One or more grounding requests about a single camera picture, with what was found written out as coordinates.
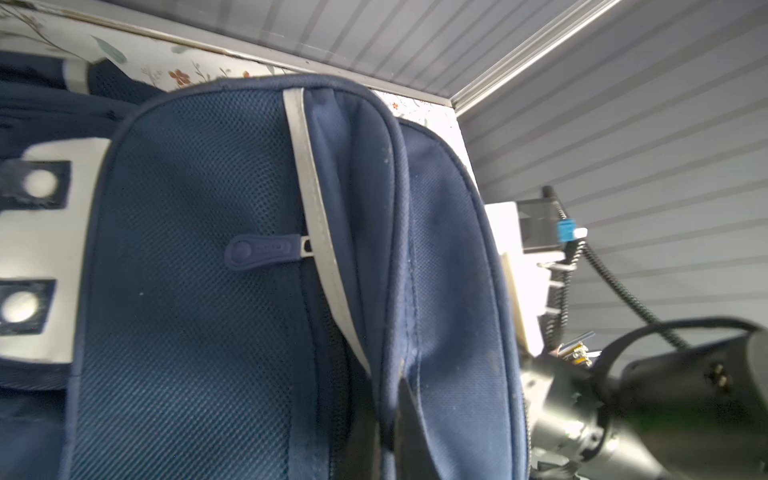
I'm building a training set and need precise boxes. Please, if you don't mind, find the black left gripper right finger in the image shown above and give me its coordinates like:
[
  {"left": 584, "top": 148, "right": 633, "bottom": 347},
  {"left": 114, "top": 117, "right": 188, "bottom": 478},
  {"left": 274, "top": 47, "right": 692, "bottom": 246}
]
[{"left": 393, "top": 377, "right": 441, "bottom": 480}]

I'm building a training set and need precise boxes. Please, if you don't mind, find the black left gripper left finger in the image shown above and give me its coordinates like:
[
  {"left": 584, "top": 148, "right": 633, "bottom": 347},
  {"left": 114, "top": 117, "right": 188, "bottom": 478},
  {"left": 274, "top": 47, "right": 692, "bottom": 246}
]
[{"left": 341, "top": 383, "right": 381, "bottom": 480}]

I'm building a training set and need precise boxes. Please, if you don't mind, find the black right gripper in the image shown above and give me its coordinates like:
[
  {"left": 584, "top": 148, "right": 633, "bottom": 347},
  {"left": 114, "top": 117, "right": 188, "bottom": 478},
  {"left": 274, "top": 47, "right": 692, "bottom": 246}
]
[{"left": 522, "top": 329, "right": 767, "bottom": 479}]

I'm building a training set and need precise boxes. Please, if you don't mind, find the navy blue student backpack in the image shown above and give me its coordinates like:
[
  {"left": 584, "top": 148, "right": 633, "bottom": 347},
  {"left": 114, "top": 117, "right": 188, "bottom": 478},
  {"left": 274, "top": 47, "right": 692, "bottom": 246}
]
[{"left": 1, "top": 52, "right": 530, "bottom": 479}]

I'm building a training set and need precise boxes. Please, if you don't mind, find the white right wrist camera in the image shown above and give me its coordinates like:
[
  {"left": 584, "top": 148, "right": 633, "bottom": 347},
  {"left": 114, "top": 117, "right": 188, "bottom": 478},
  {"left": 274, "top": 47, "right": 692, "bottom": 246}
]
[{"left": 485, "top": 198, "right": 588, "bottom": 357}]

